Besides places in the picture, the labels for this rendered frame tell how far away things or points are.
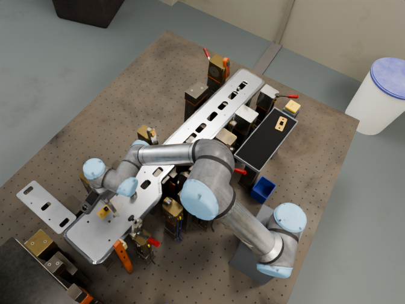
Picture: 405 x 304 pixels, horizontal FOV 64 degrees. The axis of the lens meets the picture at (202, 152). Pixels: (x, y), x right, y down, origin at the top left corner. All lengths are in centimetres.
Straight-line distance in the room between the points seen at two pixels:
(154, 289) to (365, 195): 201
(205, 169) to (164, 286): 94
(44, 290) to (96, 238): 26
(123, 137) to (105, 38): 193
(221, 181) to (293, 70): 288
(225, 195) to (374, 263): 210
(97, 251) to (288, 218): 79
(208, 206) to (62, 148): 138
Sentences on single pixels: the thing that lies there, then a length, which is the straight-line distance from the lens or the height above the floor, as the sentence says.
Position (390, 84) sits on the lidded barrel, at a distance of 309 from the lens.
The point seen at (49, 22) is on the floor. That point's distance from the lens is 415.
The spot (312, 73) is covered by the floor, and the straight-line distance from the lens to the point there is 374.
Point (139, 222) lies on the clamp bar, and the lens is 126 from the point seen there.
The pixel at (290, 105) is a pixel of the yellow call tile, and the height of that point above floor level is 116.
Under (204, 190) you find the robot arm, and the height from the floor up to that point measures 161.
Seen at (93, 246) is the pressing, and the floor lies 100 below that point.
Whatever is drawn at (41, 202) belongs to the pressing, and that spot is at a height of 100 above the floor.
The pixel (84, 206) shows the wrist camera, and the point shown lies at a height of 117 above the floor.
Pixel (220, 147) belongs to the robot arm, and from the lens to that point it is 95.
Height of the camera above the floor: 240
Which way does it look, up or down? 58 degrees down
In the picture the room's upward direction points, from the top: 9 degrees clockwise
